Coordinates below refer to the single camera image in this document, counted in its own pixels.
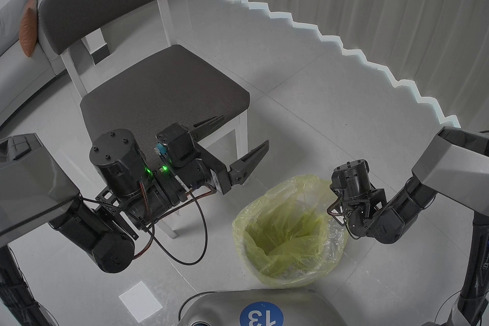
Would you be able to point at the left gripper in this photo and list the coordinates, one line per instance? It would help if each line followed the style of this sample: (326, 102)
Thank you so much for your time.
(191, 179)

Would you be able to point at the yellow plastic bag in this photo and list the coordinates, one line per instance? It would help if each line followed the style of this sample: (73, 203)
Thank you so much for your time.
(290, 236)

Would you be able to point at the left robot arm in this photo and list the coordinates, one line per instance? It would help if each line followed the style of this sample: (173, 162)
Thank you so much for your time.
(34, 179)

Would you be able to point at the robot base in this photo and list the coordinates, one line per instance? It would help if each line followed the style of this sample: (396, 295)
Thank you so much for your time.
(229, 309)

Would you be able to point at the pale grey sofa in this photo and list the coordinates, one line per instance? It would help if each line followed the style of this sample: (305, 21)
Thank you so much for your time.
(15, 76)

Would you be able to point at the orange cushion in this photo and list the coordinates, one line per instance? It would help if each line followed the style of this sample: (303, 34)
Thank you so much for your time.
(28, 28)

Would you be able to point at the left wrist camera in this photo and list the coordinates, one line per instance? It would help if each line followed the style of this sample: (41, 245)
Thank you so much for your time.
(179, 145)

